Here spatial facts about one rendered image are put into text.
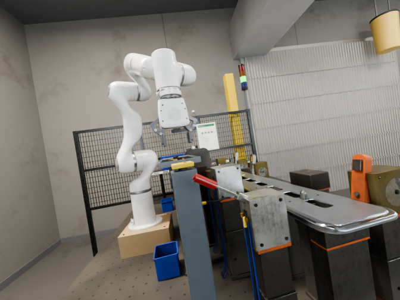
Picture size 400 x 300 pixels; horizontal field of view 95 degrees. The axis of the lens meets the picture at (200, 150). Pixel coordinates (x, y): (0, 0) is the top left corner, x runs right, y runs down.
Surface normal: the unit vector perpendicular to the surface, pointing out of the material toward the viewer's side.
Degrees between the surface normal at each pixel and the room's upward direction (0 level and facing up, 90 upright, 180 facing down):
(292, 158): 90
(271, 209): 90
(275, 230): 90
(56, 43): 90
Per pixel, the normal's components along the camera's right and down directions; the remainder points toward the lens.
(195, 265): 0.18, -0.01
